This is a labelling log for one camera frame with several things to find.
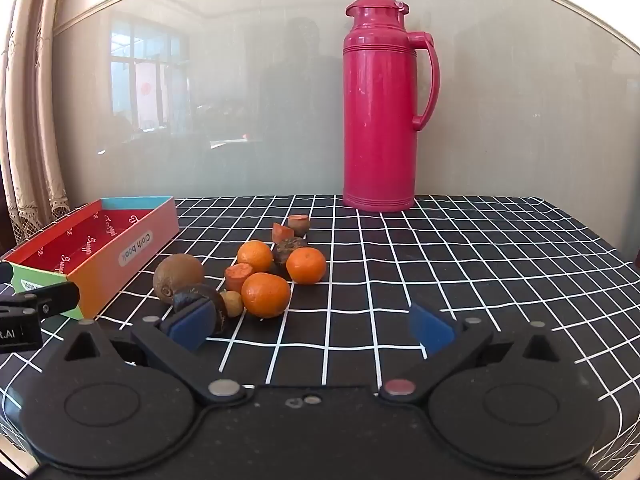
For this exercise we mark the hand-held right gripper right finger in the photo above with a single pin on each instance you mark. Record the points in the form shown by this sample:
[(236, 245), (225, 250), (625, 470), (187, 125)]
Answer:
[(431, 331)]

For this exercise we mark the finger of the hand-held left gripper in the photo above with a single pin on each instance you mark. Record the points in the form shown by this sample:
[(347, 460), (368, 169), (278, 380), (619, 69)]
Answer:
[(50, 299), (5, 274)]

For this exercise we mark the black white checked tablecloth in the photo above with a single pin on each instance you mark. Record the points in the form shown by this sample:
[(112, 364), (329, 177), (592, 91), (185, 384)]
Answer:
[(450, 260)]

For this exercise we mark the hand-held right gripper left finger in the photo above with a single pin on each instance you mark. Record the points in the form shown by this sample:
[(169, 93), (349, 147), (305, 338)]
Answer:
[(190, 329)]

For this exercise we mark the beige embroidered curtain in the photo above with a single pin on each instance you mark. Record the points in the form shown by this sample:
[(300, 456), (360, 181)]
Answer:
[(30, 110)]

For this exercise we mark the pink thermos jug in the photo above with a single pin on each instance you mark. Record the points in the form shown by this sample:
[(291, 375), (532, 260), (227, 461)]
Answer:
[(377, 110)]

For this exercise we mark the colourful cardboard box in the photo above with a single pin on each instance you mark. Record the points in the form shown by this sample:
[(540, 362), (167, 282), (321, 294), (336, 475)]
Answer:
[(115, 262)]

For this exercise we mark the brown kiwi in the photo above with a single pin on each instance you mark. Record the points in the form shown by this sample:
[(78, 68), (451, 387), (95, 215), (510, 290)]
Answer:
[(177, 275)]

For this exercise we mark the small tan longan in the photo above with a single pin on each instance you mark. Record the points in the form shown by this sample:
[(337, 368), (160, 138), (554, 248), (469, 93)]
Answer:
[(232, 304)]

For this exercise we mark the orange tangerine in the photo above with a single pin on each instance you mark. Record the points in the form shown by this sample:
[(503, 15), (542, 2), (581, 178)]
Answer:
[(306, 266), (255, 255), (265, 295)]

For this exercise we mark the orange carrot piece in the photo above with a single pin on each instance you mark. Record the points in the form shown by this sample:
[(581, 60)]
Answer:
[(281, 233), (237, 275)]

